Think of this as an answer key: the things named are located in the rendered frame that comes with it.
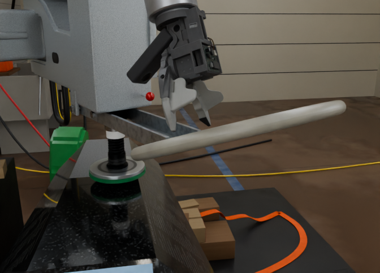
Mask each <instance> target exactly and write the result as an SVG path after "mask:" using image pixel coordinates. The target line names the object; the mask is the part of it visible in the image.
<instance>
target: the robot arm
mask: <svg viewBox="0 0 380 273"><path fill-rule="evenodd" d="M144 2H145V7H146V11H147V14H148V19H149V21H150V22H151V23H154V24H156V29H157V30H158V31H160V33H159V34H158V36H157V37H156V38H155V39H154V40H153V42H152V43H151V44H150V45H149V46H148V48H147V49H146V50H145V51H144V52H143V54H142V55H141V56H140V58H139V59H138V60H137V61H136V62H135V64H134V65H133V66H132V67H131V68H130V70H129V71H128V72H127V77H128V78H129V79H130V80H131V82H132V83H138V84H146V83H147V82H148V81H149V80H150V79H151V78H152V77H153V75H154V74H155V73H156V72H157V71H158V70H159V74H158V82H159V92H160V98H161V99H162V107H163V112H164V114H165V118H166V122H167V124H168V126H169V128H170V130H171V131H172V132H176V111H178V110H180V109H181V108H183V107H184V106H186V105H188V104H189V103H192V104H193V107H194V109H195V111H196V112H197V115H198V117H199V120H200V121H201V122H203V123H204V124H206V125H207V126H208V127H209V126H211V122H210V118H209V113H208V110H209V109H210V108H212V107H214V106H215V105H217V104H219V103H220V102H222V101H223V94H222V93H221V92H219V91H214V90H209V89H208V88H207V86H206V85H205V83H204V82H203V81H205V80H209V79H212V78H213V76H217V75H220V74H221V73H222V69H221V64H220V61H219V56H218V52H217V47H216V45H215V44H214V41H213V40H212V39H211V38H209V37H207V34H206V29H205V25H204V19H206V16H205V11H203V10H200V9H199V8H198V4H197V0H144ZM208 39H209V40H210V41H209V40H208ZM211 40H212V42H213V43H212V42H211ZM208 46H210V47H208Z"/></svg>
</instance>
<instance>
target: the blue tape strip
mask: <svg viewBox="0 0 380 273"><path fill-rule="evenodd" d="M67 273H153V264H152V263H150V264H144V265H133V266H123V267H113V268H103V269H97V270H87V271H77V272H67Z"/></svg>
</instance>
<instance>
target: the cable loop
mask: <svg viewBox="0 0 380 273"><path fill-rule="evenodd" d="M49 85H50V95H51V104H52V108H53V114H54V117H55V119H56V121H57V122H58V123H59V124H60V125H62V126H67V125H68V124H69V122H70V121H71V112H70V106H71V105H70V93H69V88H66V87H65V86H62V85H61V87H62V98H63V111H64V118H62V116H61V113H60V110H59V103H58V94H57V83H55V82H53V81H50V80H49Z"/></svg>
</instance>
